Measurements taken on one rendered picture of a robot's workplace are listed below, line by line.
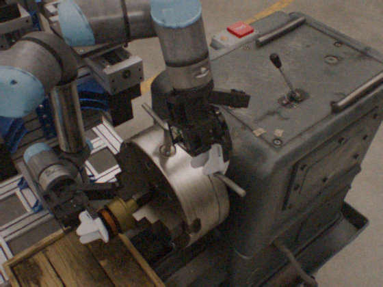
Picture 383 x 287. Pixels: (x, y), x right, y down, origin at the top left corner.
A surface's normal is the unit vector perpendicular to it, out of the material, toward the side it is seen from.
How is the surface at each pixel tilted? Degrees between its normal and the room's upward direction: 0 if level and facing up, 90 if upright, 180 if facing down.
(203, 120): 19
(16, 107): 89
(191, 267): 0
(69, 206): 0
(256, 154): 26
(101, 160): 0
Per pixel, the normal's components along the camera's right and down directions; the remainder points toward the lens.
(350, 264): 0.01, -0.68
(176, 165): 0.25, -0.40
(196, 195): 0.50, 0.04
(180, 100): 0.60, 0.32
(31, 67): 0.60, -0.40
